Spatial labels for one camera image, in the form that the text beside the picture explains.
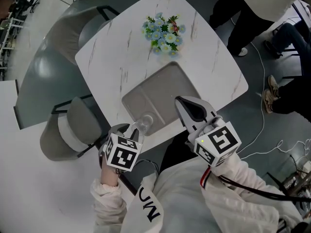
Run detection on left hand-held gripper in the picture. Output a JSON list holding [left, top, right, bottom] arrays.
[[98, 123, 143, 172]]

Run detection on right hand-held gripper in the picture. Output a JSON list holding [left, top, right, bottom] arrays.
[[174, 95, 242, 167]]

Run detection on clear glass cup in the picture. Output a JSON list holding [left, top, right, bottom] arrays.
[[131, 114, 155, 137]]

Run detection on person's left forearm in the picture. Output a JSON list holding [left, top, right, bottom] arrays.
[[90, 159, 128, 233]]

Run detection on person's right forearm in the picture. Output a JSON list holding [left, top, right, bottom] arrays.
[[199, 151, 304, 233]]

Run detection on grey compartment tray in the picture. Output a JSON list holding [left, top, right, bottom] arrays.
[[121, 61, 203, 137]]

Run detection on grey upholstered chair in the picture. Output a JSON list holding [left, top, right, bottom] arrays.
[[45, 5, 121, 66], [39, 94, 104, 162]]

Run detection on blue artificial flower bouquet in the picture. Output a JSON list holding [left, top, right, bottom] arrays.
[[141, 12, 187, 58]]

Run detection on person's white jacket torso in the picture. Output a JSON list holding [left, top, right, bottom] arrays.
[[121, 158, 219, 233]]

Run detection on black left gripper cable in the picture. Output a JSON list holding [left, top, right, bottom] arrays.
[[115, 158, 160, 180]]

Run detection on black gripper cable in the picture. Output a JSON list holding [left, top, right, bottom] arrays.
[[217, 174, 311, 203], [115, 158, 160, 180]]

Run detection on white floor cable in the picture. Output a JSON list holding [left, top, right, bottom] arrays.
[[213, 0, 311, 160]]

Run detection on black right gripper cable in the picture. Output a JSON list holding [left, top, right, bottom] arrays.
[[217, 174, 311, 203]]

